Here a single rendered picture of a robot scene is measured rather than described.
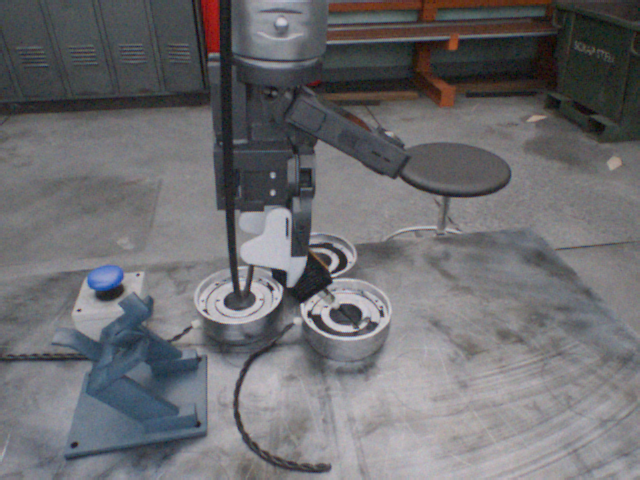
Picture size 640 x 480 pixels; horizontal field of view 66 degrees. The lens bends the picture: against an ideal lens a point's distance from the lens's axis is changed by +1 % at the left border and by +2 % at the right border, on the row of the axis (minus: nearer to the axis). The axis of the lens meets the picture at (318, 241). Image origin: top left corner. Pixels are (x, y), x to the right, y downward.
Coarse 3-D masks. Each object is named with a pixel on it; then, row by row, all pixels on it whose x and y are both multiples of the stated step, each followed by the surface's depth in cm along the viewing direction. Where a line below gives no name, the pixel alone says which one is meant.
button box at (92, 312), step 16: (144, 272) 61; (128, 288) 59; (144, 288) 60; (80, 304) 56; (96, 304) 56; (112, 304) 56; (80, 320) 55; (96, 320) 56; (112, 320) 56; (96, 336) 57
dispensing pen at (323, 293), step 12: (312, 264) 47; (276, 276) 48; (312, 276) 48; (324, 276) 49; (288, 288) 49; (300, 288) 49; (312, 288) 49; (324, 288) 51; (300, 300) 50; (324, 300) 51; (336, 300) 52
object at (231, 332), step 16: (224, 272) 62; (240, 272) 63; (256, 272) 63; (208, 288) 61; (256, 288) 61; (272, 288) 62; (224, 304) 60; (240, 304) 62; (256, 304) 58; (272, 304) 58; (208, 320) 55; (256, 320) 55; (272, 320) 57; (224, 336) 56; (240, 336) 55; (256, 336) 57
